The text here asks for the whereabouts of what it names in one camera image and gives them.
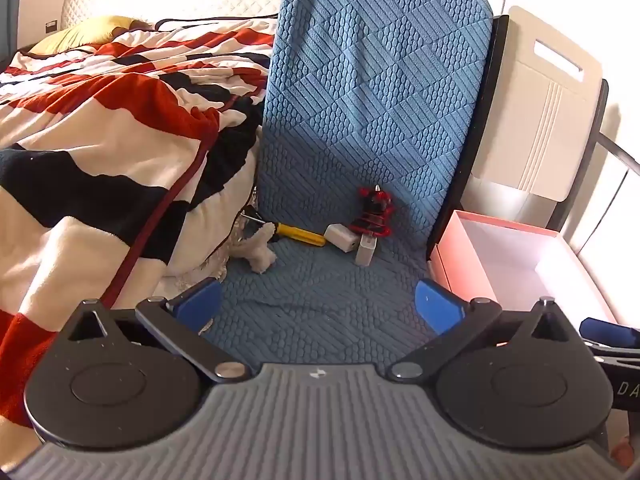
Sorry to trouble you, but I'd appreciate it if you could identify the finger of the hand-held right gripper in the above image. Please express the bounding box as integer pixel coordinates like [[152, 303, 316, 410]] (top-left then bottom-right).
[[579, 316, 640, 349]]

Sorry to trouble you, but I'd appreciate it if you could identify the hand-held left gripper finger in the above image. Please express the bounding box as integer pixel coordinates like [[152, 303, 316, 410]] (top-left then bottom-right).
[[389, 279, 572, 382]]

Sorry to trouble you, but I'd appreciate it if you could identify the pink cardboard box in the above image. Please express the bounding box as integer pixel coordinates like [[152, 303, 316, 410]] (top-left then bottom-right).
[[429, 210, 621, 327]]

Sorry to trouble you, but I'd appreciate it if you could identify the tall white charger adapter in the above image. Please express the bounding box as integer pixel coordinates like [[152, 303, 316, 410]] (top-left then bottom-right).
[[355, 232, 377, 266]]

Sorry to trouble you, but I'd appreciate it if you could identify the flat white charger adapter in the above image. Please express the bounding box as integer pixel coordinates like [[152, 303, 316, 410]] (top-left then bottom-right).
[[324, 223, 361, 253]]

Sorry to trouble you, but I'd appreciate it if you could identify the white plush toy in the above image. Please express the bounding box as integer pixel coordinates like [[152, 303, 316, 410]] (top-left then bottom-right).
[[235, 222, 279, 275]]

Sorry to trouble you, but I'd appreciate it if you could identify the blue textured mat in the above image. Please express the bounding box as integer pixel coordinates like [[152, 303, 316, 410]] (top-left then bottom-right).
[[202, 0, 496, 377]]

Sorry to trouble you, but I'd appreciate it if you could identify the red white black striped blanket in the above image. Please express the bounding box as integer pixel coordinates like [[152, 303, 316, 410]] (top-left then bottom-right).
[[0, 15, 279, 442]]

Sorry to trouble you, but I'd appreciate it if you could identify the yellow pillow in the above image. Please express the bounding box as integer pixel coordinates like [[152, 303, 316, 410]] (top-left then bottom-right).
[[22, 15, 151, 56]]

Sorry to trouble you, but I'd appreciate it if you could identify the black tool with red cable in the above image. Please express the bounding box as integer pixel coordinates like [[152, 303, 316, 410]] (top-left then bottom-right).
[[348, 185, 394, 239]]

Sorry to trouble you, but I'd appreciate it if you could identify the yellow-handled screwdriver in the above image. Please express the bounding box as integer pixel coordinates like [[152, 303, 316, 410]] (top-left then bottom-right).
[[242, 212, 327, 247]]

